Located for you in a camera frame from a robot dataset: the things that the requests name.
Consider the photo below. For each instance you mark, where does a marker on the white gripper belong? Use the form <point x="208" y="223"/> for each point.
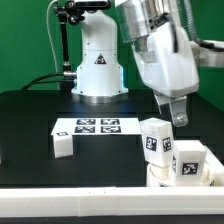
<point x="171" y="73"/>

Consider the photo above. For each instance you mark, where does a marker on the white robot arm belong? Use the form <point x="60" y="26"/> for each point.
<point x="99" y="76"/>

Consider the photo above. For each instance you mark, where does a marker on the white marker sheet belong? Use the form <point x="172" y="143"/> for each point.
<point x="97" y="126"/>

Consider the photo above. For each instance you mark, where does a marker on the white front fence rail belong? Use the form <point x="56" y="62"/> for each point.
<point x="110" y="201"/>

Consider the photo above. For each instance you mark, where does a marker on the black mounted camera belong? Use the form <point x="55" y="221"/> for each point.
<point x="92" y="4"/>

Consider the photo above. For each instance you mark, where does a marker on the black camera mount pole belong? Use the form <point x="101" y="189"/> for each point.
<point x="68" y="13"/>

